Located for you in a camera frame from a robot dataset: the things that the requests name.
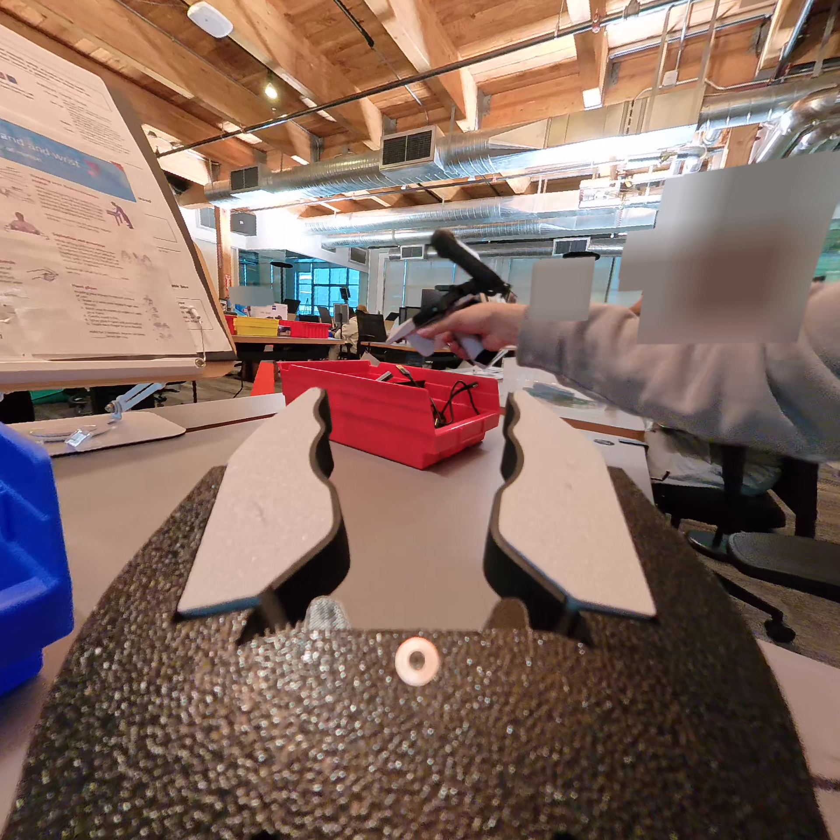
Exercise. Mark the instruction sheet on stand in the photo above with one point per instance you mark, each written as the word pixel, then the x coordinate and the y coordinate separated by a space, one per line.
pixel 197 275

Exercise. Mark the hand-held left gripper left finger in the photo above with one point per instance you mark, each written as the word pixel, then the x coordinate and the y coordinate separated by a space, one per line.
pixel 262 512

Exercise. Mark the large silver air duct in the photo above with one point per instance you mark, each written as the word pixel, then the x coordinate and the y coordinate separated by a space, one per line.
pixel 499 154

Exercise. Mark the yellow plastic bin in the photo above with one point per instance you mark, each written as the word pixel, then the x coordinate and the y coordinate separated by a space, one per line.
pixel 256 326

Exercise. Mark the person's right forearm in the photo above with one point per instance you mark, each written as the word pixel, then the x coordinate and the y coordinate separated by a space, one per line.
pixel 656 384

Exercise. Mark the grey desk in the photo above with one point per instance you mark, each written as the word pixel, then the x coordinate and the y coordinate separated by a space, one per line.
pixel 407 518

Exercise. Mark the printed paper sheet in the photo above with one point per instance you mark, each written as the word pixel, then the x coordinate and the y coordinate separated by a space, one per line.
pixel 79 229

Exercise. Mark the white ceiling access point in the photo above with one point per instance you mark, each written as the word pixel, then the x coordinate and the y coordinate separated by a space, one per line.
pixel 210 19

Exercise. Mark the neighbouring white desk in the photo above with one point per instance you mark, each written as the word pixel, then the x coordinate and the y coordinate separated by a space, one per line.
pixel 590 420

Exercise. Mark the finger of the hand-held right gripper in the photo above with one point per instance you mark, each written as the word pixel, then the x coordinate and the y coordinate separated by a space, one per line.
pixel 410 330

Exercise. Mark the black office chair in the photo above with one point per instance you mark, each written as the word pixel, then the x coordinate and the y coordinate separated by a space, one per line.
pixel 781 558

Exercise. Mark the small red plastic bin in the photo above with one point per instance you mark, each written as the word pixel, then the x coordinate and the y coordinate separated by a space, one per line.
pixel 305 329

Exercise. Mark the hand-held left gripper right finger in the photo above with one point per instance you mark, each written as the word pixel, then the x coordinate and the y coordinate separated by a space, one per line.
pixel 564 518

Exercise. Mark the white stand base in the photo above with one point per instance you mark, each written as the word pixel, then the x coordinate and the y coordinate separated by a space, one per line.
pixel 118 430

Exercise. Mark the orange cone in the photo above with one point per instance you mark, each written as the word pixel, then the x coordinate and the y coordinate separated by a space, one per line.
pixel 264 380

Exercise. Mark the slim silver air duct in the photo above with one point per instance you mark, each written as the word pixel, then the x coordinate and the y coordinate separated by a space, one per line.
pixel 472 216

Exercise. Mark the person's right hand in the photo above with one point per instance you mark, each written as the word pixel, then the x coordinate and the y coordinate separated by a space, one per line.
pixel 479 325

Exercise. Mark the ceiling spot light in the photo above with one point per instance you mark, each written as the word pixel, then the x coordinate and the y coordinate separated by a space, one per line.
pixel 271 89

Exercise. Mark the blue plastic bin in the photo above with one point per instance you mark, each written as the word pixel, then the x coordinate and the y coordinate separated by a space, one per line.
pixel 26 564

